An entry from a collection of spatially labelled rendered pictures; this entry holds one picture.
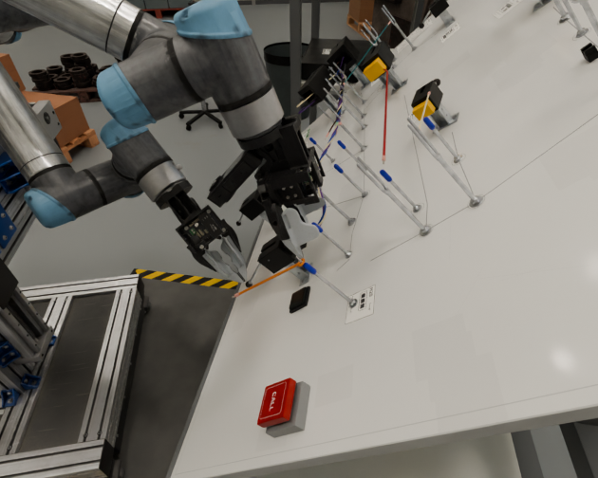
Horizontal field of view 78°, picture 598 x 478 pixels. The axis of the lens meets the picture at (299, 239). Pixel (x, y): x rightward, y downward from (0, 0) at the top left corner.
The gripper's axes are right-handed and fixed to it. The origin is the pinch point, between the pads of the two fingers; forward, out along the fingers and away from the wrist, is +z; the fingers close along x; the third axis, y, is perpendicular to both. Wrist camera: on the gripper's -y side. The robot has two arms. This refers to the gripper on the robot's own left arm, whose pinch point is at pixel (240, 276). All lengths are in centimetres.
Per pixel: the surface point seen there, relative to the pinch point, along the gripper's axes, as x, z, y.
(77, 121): -26, -161, -258
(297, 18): 66, -50, -44
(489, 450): 15, 54, 11
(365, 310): 10.0, 11.8, 26.4
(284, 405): -5.3, 12.8, 28.9
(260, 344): -4.7, 10.8, 8.0
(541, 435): 51, 128, -53
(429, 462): 5.2, 47.3, 10.3
